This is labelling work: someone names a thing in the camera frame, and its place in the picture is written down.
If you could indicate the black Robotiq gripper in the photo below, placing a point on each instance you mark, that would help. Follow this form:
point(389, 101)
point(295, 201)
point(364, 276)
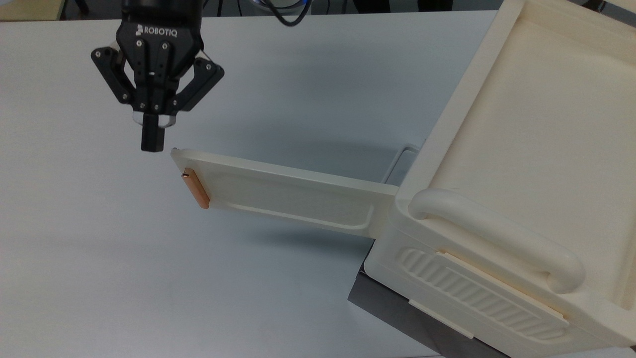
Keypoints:
point(159, 40)

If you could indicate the cream cabinet door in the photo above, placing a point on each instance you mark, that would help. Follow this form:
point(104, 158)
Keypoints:
point(288, 196)

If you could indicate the cream plastic cabinet body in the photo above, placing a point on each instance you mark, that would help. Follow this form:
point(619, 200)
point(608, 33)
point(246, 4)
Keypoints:
point(521, 149)

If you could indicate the dark brown drawer base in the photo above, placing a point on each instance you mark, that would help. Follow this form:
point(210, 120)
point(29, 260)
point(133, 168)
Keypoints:
point(397, 308)

